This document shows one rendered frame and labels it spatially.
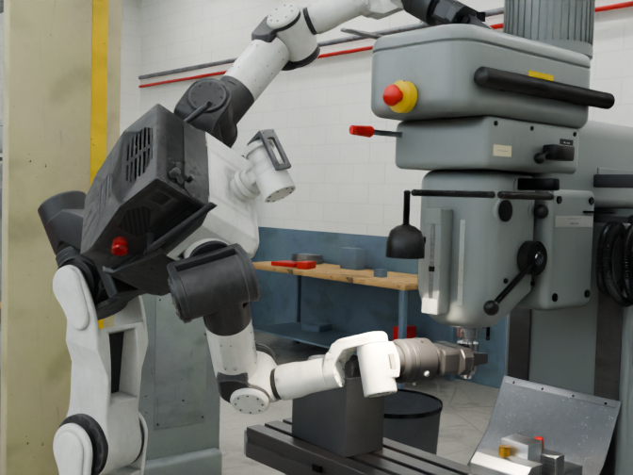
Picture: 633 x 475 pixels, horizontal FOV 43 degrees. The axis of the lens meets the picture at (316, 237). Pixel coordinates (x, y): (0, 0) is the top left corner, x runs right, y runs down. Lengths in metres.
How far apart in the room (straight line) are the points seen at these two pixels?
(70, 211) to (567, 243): 1.07
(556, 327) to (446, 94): 0.77
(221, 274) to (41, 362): 1.69
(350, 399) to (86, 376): 0.60
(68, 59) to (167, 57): 7.98
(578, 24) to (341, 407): 1.01
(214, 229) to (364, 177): 6.40
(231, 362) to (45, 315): 1.54
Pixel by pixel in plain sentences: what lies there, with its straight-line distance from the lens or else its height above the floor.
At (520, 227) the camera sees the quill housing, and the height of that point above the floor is 1.52.
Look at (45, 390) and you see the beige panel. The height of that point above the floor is 0.84.
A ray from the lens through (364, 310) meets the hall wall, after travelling 7.87.
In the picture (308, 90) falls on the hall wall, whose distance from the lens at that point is 8.57.
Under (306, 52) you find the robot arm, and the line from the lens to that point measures 1.84.
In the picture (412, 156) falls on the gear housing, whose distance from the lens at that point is 1.64.
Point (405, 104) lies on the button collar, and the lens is 1.51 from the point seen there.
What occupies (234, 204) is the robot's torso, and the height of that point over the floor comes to 1.55.
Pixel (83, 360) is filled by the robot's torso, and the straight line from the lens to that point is 1.79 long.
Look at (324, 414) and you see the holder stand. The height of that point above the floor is 1.05.
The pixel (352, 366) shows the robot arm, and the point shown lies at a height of 1.23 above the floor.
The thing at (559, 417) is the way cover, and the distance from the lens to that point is 2.03.
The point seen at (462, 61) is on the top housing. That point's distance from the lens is 1.49.
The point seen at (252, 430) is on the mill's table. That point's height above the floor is 0.96.
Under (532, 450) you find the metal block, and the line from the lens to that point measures 1.66.
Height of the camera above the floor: 1.57
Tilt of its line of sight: 3 degrees down
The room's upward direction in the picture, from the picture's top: 2 degrees clockwise
